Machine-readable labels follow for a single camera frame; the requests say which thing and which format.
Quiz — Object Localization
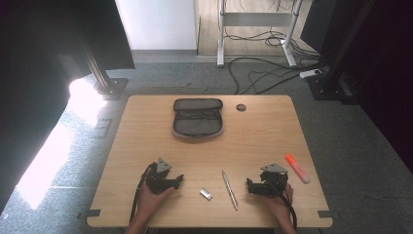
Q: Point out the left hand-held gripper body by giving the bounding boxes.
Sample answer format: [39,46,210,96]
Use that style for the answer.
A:
[145,158,172,195]

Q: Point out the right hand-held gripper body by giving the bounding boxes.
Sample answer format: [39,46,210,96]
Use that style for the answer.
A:
[259,163,289,197]

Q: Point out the silver white pen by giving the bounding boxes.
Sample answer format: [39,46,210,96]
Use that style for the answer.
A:
[221,170,239,212]

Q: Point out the orange highlighter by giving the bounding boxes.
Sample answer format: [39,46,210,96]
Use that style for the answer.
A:
[284,153,311,184]

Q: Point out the white eraser blue label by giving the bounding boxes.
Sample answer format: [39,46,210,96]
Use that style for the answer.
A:
[199,187,213,201]

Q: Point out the white pencil case grey lining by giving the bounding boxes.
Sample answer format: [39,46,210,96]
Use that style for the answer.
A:
[171,97,225,138]

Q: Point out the person's left hand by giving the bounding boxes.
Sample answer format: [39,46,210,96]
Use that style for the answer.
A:
[137,186,174,218]

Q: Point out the person's right hand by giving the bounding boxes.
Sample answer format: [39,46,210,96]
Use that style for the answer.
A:
[259,184,294,223]

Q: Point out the grey floor outlet cover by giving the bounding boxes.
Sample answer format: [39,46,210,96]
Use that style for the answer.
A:
[90,118,114,139]

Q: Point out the black metal stand with base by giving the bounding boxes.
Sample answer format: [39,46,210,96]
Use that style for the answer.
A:
[306,0,378,105]
[76,28,130,101]

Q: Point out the white power strip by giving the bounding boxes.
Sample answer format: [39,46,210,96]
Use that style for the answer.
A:
[298,68,322,79]

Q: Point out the black curtain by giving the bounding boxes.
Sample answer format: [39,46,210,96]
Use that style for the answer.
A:
[300,0,413,175]
[0,0,136,214]

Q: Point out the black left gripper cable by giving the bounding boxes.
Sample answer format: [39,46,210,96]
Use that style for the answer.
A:
[129,162,156,224]

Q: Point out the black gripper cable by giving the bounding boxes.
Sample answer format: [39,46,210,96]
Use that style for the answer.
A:
[129,162,156,224]
[271,180,298,231]

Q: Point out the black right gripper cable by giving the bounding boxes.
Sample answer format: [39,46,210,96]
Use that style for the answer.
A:
[271,180,298,231]

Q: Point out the black floor cables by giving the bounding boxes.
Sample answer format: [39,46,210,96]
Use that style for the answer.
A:
[223,0,329,96]

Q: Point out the white metal desk frame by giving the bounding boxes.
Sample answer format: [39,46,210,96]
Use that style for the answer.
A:
[216,0,304,68]

